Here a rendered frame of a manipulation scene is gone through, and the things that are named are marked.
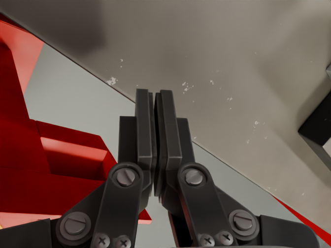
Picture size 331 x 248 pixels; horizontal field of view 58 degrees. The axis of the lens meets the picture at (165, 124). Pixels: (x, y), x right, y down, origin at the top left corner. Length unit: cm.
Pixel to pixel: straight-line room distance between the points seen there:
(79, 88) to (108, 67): 97
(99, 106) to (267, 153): 95
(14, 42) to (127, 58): 78
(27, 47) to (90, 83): 29
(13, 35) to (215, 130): 77
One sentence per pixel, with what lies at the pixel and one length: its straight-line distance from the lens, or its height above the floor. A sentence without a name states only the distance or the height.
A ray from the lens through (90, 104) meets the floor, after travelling 118.
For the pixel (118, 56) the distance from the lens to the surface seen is 18.
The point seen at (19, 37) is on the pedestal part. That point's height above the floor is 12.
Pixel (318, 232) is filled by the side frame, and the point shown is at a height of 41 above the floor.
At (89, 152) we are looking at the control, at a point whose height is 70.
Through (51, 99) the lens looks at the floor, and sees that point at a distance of 114.
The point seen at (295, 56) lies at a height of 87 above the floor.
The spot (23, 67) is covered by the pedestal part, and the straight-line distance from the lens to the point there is 96.
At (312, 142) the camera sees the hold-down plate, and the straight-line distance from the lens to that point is 31.
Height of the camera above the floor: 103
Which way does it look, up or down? 49 degrees down
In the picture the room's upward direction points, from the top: 134 degrees clockwise
